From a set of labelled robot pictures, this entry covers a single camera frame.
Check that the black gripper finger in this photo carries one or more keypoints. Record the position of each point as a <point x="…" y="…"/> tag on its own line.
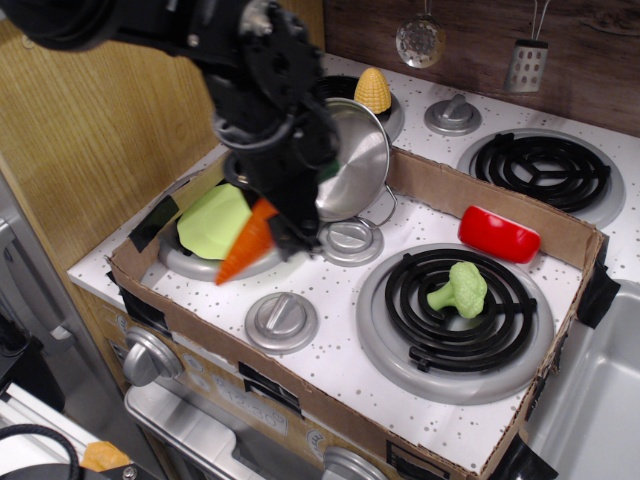
<point x="234" y="173"/>
<point x="287" y="243"/>

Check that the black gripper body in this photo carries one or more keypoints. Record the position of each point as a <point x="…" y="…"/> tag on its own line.
<point x="286" y="164"/>

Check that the orange toy carrot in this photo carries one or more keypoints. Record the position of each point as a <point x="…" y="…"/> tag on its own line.
<point x="252" y="243"/>

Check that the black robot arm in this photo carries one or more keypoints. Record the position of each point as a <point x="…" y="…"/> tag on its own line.
<point x="261" y="71"/>

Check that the light green plate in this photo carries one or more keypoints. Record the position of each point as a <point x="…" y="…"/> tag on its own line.
<point x="211" y="225"/>

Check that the middle silver stove knob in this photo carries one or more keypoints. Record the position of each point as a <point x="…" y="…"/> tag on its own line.
<point x="351" y="243"/>

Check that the silver stove knob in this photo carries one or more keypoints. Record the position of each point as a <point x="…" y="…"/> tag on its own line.
<point x="351" y="243"/>
<point x="281" y="323"/>
<point x="453" y="117"/>

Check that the silver metal pot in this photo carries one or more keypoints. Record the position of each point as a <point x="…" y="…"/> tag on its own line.
<point x="363" y="162"/>

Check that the front silver stove knob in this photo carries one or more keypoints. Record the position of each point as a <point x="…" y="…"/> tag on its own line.
<point x="281" y="323"/>

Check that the back left burner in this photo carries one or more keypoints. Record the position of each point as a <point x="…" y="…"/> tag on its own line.
<point x="340" y="86"/>

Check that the yellow toy corn cob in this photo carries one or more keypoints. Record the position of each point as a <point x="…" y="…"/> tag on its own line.
<point x="372" y="91"/>

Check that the front left silver burner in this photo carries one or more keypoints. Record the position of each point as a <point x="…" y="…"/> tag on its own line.
<point x="185" y="263"/>

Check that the brown cardboard fence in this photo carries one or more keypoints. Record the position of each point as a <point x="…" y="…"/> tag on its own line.
<point x="331" y="385"/>

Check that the back silver stove knob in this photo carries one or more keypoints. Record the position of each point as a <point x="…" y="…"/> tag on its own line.
<point x="453" y="117"/>

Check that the hanging silver strainer spoon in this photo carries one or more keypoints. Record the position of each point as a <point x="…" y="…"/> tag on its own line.
<point x="421" y="40"/>

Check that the front right black burner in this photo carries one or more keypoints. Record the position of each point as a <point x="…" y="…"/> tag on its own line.
<point x="439" y="355"/>

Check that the black burner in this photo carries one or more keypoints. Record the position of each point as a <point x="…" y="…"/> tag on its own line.
<point x="561" y="170"/>
<point x="439" y="355"/>

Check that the green toy broccoli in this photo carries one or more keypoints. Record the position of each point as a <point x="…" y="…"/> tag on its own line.
<point x="465" y="290"/>

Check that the silver oven front knob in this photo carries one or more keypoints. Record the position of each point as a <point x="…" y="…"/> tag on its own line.
<point x="149" y="358"/>

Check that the silver oven knob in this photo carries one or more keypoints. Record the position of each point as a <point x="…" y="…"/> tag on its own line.
<point x="342" y="464"/>
<point x="149" y="358"/>

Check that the hanging silver grater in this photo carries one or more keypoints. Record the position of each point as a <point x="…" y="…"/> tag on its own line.
<point x="528" y="58"/>

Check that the back right black burner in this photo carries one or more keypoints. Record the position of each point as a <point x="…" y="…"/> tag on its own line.
<point x="561" y="170"/>

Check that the grey toy sink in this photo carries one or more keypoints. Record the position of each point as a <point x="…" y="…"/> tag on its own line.
<point x="586" y="422"/>

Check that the silver oven door handle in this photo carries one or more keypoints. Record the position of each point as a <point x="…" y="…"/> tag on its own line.
<point x="216" y="444"/>

